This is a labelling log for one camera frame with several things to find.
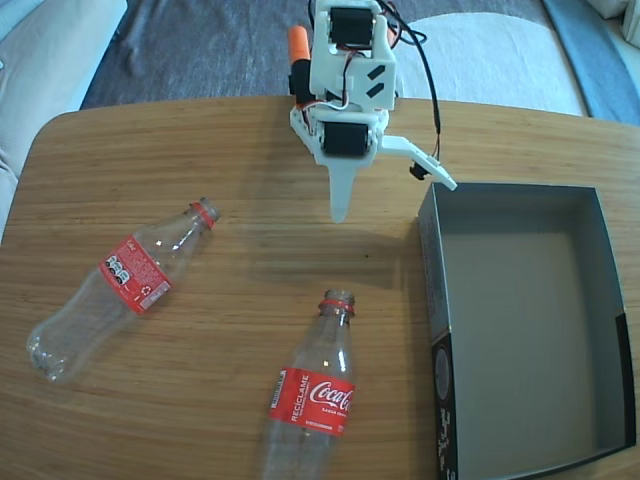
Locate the dark grey rug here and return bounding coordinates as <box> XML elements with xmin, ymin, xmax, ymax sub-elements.
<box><xmin>78</xmin><ymin>0</ymin><xmax>556</xmax><ymax>112</ymax></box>

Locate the flat white camera mount plate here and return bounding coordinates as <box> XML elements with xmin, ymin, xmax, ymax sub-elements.
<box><xmin>380</xmin><ymin>133</ymin><xmax>459</xmax><ymax>192</ymax></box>

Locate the orange and black clamp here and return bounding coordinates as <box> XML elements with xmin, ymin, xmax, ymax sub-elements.
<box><xmin>287</xmin><ymin>24</ymin><xmax>314</xmax><ymax>109</ymax></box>

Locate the grey cardboard box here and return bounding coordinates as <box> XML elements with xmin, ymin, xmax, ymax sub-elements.
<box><xmin>417</xmin><ymin>182</ymin><xmax>637</xmax><ymax>480</ymax></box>

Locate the white sofa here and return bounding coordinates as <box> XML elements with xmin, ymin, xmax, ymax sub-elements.
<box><xmin>0</xmin><ymin>0</ymin><xmax>130</xmax><ymax>241</ymax></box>

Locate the white cloth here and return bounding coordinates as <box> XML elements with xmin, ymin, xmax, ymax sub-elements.
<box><xmin>392</xmin><ymin>12</ymin><xmax>590</xmax><ymax>119</ymax></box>

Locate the blue fabric strip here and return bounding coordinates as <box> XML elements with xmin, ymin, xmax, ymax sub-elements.
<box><xmin>542</xmin><ymin>0</ymin><xmax>640</xmax><ymax>126</ymax></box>

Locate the white upholstered furniture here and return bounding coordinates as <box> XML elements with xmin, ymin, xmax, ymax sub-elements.
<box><xmin>585</xmin><ymin>0</ymin><xmax>640</xmax><ymax>49</ymax></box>

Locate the clear bottle with red label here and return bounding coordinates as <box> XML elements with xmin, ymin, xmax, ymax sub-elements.
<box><xmin>25</xmin><ymin>197</ymin><xmax>224</xmax><ymax>385</ymax></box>
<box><xmin>259</xmin><ymin>288</ymin><xmax>359</xmax><ymax>480</ymax></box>

